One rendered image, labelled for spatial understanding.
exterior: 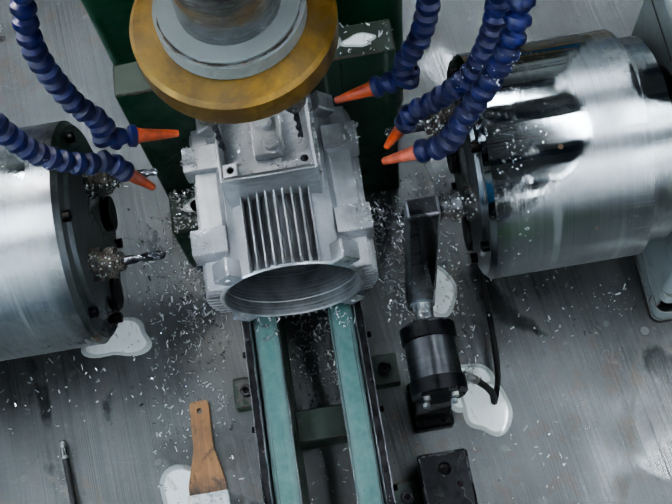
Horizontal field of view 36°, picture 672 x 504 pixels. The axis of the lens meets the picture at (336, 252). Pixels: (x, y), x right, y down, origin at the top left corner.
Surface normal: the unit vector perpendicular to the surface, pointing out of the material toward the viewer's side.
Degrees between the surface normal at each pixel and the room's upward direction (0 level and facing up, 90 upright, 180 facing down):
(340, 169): 0
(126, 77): 0
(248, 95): 0
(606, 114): 13
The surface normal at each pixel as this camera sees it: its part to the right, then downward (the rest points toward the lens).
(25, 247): 0.01, 0.11
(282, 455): -0.07, -0.36
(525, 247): 0.12, 0.77
